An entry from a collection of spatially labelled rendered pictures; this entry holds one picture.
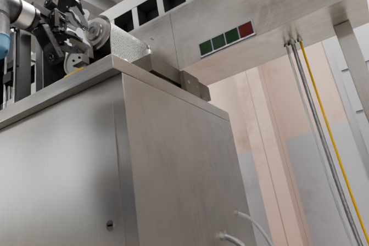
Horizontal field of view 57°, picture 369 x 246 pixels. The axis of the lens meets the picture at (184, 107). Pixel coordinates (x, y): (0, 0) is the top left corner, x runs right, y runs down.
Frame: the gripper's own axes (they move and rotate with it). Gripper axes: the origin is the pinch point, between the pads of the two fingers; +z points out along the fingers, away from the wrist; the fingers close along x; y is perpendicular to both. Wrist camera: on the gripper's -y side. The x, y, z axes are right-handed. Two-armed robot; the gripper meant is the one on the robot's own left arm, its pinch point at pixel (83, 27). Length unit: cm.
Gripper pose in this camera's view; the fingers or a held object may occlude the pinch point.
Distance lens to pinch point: 137.8
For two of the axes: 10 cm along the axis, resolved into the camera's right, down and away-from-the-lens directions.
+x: -8.4, 3.1, 4.5
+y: 2.2, -5.6, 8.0
